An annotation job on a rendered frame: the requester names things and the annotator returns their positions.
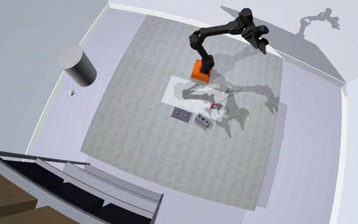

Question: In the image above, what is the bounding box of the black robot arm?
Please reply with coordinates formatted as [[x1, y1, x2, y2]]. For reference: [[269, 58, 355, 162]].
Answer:
[[189, 8, 269, 75]]

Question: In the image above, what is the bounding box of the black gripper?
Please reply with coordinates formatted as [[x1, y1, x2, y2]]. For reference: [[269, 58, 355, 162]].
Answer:
[[241, 25, 269, 55]]

